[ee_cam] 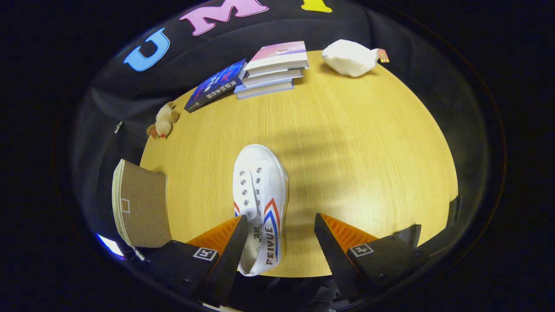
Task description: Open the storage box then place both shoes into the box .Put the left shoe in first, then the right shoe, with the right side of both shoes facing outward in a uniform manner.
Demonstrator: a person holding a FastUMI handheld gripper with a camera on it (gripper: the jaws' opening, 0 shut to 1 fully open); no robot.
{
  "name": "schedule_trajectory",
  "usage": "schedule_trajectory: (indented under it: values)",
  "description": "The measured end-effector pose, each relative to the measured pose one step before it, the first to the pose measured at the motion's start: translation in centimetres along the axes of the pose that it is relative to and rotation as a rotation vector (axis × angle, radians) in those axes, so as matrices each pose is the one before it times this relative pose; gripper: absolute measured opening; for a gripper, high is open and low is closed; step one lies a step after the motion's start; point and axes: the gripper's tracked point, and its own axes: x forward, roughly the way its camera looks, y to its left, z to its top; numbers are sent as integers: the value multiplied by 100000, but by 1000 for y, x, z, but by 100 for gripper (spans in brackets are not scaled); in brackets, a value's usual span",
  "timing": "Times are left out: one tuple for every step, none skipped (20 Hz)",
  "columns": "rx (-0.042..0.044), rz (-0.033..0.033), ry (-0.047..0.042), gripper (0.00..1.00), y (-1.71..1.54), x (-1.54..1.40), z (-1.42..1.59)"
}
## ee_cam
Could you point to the blue-edged book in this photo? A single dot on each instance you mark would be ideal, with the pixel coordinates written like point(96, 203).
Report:
point(264, 89)

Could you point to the brown dog plush toy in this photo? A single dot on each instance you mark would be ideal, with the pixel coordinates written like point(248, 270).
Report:
point(164, 123)

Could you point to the beige fabric storage box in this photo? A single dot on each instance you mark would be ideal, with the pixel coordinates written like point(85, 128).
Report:
point(145, 208)

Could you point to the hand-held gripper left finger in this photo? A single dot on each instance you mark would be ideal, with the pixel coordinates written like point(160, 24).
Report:
point(230, 264)

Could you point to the glowing white screen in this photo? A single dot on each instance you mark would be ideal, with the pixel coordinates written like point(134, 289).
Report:
point(109, 245)

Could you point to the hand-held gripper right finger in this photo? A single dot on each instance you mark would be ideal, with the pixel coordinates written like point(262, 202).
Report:
point(336, 260)

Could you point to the dark blue book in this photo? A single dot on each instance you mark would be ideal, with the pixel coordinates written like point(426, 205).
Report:
point(214, 86)

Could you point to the white plush toy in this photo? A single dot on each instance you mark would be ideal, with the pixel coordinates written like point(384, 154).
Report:
point(349, 58)

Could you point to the pink cover book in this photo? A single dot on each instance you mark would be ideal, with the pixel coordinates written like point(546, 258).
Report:
point(279, 54)

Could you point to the white book under pink book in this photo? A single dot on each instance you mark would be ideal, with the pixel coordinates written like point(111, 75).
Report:
point(273, 78)

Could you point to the white clip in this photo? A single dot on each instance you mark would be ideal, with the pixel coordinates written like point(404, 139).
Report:
point(118, 127)

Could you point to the white canvas shoe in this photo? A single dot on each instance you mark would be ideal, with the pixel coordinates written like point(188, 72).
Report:
point(260, 173)

